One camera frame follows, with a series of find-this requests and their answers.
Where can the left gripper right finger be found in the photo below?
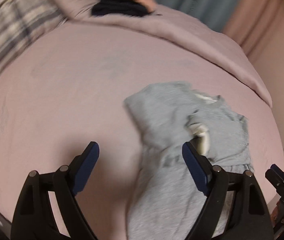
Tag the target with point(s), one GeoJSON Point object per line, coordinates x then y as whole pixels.
{"type": "Point", "coordinates": [248, 216]}

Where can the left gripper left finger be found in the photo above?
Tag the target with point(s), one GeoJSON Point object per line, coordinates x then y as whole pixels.
{"type": "Point", "coordinates": [33, 217]}

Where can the grey New York sweatshirt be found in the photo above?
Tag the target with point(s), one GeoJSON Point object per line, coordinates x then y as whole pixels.
{"type": "Point", "coordinates": [166, 201]}

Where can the pink bed sheet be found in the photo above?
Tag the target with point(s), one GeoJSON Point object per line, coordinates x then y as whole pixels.
{"type": "Point", "coordinates": [67, 90]}

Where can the pink curtain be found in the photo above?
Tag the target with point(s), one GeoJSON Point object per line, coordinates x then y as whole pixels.
{"type": "Point", "coordinates": [253, 23]}

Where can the plaid pillow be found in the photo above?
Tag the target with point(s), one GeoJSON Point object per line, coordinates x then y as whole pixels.
{"type": "Point", "coordinates": [22, 22]}

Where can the folded pink duvet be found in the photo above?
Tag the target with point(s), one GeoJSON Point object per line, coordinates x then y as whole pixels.
{"type": "Point", "coordinates": [182, 30]}

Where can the folded navy garment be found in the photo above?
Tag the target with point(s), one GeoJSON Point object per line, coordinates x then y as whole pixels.
{"type": "Point", "coordinates": [124, 7]}

